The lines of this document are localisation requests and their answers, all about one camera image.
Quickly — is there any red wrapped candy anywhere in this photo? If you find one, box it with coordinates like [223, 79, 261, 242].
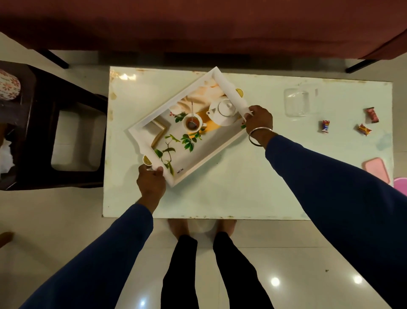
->
[365, 107, 380, 124]

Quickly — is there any floral patterned cup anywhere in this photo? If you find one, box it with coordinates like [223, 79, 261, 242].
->
[0, 69, 21, 101]

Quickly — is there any dark brown plastic stool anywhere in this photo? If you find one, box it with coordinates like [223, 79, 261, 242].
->
[0, 60, 109, 191]

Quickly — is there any clear plastic container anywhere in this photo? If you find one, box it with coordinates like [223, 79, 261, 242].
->
[283, 88, 310, 118]

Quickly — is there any black sofa leg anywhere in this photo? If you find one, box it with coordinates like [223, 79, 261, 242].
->
[345, 59, 379, 74]
[36, 48, 70, 69]

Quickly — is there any person's leg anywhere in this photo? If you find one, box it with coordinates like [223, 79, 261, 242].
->
[160, 235, 200, 309]
[213, 231, 275, 309]

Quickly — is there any white crumpled tissue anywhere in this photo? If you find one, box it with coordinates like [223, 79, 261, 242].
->
[0, 139, 15, 175]

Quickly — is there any maroon covered sofa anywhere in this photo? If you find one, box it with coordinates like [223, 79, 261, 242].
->
[0, 0, 407, 61]

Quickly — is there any white printed serving tray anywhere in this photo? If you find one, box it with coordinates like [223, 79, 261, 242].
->
[128, 66, 254, 188]

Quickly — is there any person's right foot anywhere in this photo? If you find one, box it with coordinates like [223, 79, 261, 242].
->
[216, 219, 238, 238]

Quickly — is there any pink phone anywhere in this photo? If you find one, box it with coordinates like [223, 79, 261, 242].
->
[363, 157, 391, 184]

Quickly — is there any person's foot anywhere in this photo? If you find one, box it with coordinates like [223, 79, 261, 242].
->
[216, 219, 238, 238]
[167, 219, 190, 241]

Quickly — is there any person's left hand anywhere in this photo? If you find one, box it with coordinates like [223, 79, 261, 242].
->
[136, 164, 167, 205]

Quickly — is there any person's right leg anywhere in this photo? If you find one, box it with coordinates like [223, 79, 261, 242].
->
[213, 231, 275, 309]

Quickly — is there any person's left foot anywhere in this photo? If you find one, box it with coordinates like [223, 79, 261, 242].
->
[167, 219, 190, 241]

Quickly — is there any silver bangle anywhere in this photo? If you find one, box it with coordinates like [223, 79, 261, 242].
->
[248, 127, 274, 147]

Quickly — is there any person's right forearm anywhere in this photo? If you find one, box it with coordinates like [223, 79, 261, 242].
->
[250, 128, 407, 309]

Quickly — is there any person's left leg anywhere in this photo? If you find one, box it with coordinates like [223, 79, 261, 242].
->
[160, 235, 200, 309]

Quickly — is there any person's right hand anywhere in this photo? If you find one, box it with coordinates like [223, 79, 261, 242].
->
[244, 105, 274, 134]

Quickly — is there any person's left forearm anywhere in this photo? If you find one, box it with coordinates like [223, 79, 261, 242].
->
[19, 197, 160, 309]

